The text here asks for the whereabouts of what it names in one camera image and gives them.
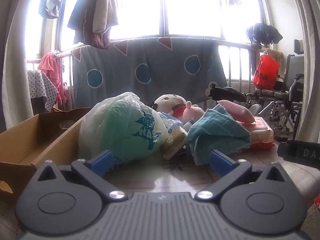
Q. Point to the black wall box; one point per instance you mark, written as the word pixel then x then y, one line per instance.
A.
pixel 298 46

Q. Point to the tan hanging cloth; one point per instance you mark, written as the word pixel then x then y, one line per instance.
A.
pixel 276 56

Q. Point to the pink mesh sponge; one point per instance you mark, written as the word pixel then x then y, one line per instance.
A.
pixel 237 111

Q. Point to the white polka dot cloth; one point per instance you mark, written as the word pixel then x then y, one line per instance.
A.
pixel 37 85

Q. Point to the wheelchair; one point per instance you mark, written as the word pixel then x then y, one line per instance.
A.
pixel 290 97

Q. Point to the clear plastic bag green contents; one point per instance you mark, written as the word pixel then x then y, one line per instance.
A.
pixel 120 125

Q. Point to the teal towel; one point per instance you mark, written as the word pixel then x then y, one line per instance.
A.
pixel 217 132

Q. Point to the dark blue hanging jacket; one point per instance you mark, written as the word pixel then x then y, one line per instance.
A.
pixel 77 17

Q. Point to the black wheelchair armrest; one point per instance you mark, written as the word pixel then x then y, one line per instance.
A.
pixel 225 93

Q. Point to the red plastic bag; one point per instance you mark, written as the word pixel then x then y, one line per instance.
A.
pixel 266 71

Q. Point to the pink hanging garment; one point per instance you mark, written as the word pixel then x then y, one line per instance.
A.
pixel 51 67

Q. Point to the white curtain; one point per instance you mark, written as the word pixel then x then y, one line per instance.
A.
pixel 308 55
pixel 13 67

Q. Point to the white-faced doll plush red scarf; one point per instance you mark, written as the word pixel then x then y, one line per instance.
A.
pixel 168 102

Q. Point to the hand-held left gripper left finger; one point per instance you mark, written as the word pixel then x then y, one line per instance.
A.
pixel 101 160

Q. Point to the beige hanging garment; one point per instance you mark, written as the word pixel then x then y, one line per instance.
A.
pixel 105 7

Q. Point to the gold label tissue packet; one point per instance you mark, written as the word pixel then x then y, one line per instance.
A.
pixel 172 142

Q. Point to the blue white wipes pack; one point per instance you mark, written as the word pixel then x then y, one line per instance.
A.
pixel 170 122

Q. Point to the blue-grey hanging cloth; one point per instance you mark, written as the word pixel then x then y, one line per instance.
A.
pixel 50 6

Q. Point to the orange red flat packet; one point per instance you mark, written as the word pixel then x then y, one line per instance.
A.
pixel 262 145

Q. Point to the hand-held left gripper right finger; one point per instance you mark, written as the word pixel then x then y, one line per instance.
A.
pixel 220 162

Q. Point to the dark hanging cloth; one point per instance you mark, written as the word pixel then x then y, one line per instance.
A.
pixel 263 33

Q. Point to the maroon hanging garment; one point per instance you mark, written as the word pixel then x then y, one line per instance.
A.
pixel 96 38

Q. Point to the large brown cardboard box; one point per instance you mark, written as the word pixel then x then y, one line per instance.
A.
pixel 37 140

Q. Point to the red white flat box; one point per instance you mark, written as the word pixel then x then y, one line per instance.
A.
pixel 261 131

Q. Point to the blue patterned blanket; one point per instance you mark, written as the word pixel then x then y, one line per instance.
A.
pixel 162 62

